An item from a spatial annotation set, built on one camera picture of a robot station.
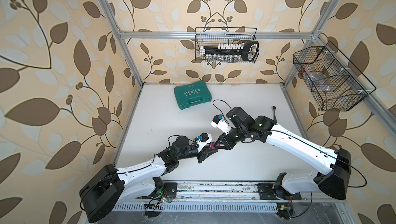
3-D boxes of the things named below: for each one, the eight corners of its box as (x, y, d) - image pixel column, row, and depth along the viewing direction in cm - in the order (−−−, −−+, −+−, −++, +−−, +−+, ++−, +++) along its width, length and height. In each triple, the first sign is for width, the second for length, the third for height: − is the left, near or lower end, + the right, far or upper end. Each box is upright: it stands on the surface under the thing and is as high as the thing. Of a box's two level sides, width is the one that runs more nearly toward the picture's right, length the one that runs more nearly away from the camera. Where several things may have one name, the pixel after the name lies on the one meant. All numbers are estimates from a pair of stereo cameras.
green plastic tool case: (180, 110, 107) (180, 106, 103) (173, 91, 119) (172, 87, 115) (213, 100, 113) (213, 96, 109) (203, 83, 125) (202, 78, 121)
